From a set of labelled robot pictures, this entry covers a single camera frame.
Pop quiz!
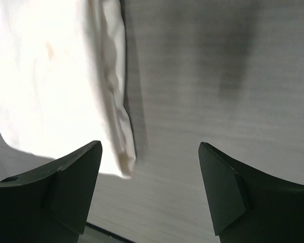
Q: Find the white t shirt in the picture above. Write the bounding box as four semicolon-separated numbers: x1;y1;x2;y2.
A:
0;1;136;178

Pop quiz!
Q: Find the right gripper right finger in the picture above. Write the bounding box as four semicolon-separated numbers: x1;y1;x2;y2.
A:
198;142;304;243

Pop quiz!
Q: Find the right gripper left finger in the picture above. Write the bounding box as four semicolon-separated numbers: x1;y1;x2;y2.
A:
0;141;102;242

